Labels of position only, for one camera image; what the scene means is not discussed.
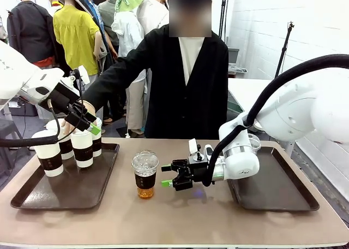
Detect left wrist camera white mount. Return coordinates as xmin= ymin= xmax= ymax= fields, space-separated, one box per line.
xmin=68 ymin=65 xmax=91 ymax=87

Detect mannequin green hat white coat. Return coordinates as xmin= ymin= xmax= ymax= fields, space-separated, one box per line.
xmin=111 ymin=0 xmax=150 ymax=137

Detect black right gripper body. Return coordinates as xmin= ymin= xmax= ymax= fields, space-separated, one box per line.
xmin=176 ymin=158 xmax=210 ymax=192

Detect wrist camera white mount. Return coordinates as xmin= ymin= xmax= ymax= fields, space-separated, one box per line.
xmin=188 ymin=138 xmax=215 ymax=163
xmin=68 ymin=65 xmax=91 ymax=87

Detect mannequin in grey-green shirt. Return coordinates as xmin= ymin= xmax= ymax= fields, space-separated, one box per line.
xmin=98 ymin=0 xmax=120 ymax=47

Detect clear cup amber drink black sleeve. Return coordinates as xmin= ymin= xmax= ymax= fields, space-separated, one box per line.
xmin=131 ymin=150 xmax=160 ymax=200

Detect person right hand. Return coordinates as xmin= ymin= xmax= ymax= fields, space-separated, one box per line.
xmin=60 ymin=100 xmax=97 ymax=137

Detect person left forearm black sleeve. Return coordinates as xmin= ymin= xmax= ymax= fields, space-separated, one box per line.
xmin=214 ymin=87 xmax=230 ymax=126

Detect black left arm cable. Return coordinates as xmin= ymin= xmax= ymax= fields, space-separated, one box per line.
xmin=0 ymin=99 xmax=84 ymax=148

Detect black vertical poles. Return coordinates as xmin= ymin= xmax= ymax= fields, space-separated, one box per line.
xmin=219 ymin=0 xmax=230 ymax=37

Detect background person blue shirt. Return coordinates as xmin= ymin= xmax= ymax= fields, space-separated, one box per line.
xmin=78 ymin=0 xmax=120 ymax=63

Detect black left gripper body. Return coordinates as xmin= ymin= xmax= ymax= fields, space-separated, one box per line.
xmin=38 ymin=82 xmax=80 ymax=115

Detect mannequin in yellow blouse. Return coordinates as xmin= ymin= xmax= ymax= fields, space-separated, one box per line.
xmin=52 ymin=0 xmax=109 ymax=124

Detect grey box on table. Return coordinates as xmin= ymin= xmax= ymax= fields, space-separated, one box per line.
xmin=228 ymin=48 xmax=240 ymax=67

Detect clear domed-lid cup dark drink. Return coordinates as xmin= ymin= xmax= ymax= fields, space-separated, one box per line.
xmin=248 ymin=133 xmax=262 ymax=155

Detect black tripod stand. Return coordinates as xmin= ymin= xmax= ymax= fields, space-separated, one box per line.
xmin=273 ymin=20 xmax=296 ymax=79

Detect mannequin in white shirt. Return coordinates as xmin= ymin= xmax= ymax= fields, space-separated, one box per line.
xmin=136 ymin=0 xmax=170 ymax=36

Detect black box on floor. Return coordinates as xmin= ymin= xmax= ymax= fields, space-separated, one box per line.
xmin=7 ymin=98 xmax=39 ymax=117

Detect person torso black cardigan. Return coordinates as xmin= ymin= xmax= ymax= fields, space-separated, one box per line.
xmin=124 ymin=23 xmax=230 ymax=140

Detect mannequin in black jacket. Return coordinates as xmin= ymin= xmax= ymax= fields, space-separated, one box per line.
xmin=6 ymin=0 xmax=58 ymax=69

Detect white paper cup black sleeve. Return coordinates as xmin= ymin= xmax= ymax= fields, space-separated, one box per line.
xmin=70 ymin=128 xmax=95 ymax=169
xmin=45 ymin=118 xmax=75 ymax=161
xmin=91 ymin=117 xmax=103 ymax=158
xmin=31 ymin=129 xmax=64 ymax=178

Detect dark chair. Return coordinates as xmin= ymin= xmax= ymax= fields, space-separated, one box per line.
xmin=0 ymin=106 xmax=31 ymax=179

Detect person right forearm black sleeve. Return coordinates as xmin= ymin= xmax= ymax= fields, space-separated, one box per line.
xmin=81 ymin=60 xmax=137 ymax=116

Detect dark brown plastic tray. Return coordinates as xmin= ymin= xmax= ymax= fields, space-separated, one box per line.
xmin=227 ymin=146 xmax=321 ymax=212
xmin=10 ymin=142 xmax=121 ymax=210

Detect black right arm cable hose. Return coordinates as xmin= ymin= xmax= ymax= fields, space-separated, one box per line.
xmin=201 ymin=54 xmax=349 ymax=187

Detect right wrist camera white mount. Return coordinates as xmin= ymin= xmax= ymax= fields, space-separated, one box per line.
xmin=188 ymin=138 xmax=215 ymax=163

